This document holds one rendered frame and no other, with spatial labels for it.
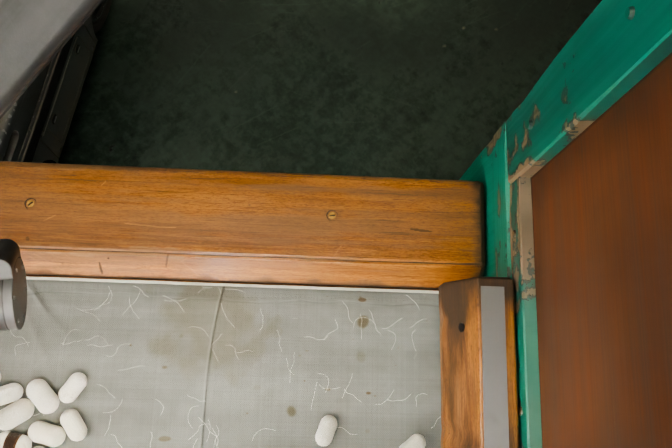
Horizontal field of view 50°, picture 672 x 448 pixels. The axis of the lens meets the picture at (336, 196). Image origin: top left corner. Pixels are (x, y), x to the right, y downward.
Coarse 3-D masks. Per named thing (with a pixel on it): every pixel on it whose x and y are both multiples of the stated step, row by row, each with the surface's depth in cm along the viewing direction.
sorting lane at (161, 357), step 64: (64, 320) 75; (128, 320) 75; (192, 320) 76; (256, 320) 76; (320, 320) 77; (384, 320) 77; (0, 384) 73; (128, 384) 74; (192, 384) 74; (256, 384) 75; (320, 384) 75; (384, 384) 75
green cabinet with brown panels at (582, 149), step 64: (640, 0) 44; (576, 64) 54; (640, 64) 44; (512, 128) 70; (576, 128) 55; (640, 128) 46; (512, 192) 69; (576, 192) 56; (640, 192) 46; (512, 256) 68; (576, 256) 56; (640, 256) 45; (576, 320) 55; (640, 320) 45; (576, 384) 55; (640, 384) 45
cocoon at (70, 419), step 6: (66, 414) 71; (72, 414) 71; (78, 414) 72; (60, 420) 71; (66, 420) 71; (72, 420) 71; (78, 420) 71; (66, 426) 71; (72, 426) 71; (78, 426) 71; (84, 426) 71; (66, 432) 71; (72, 432) 71; (78, 432) 71; (84, 432) 71; (72, 438) 71; (78, 438) 71
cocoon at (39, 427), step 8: (32, 424) 71; (40, 424) 71; (48, 424) 71; (32, 432) 70; (40, 432) 70; (48, 432) 70; (56, 432) 71; (64, 432) 71; (32, 440) 71; (40, 440) 70; (48, 440) 70; (56, 440) 70
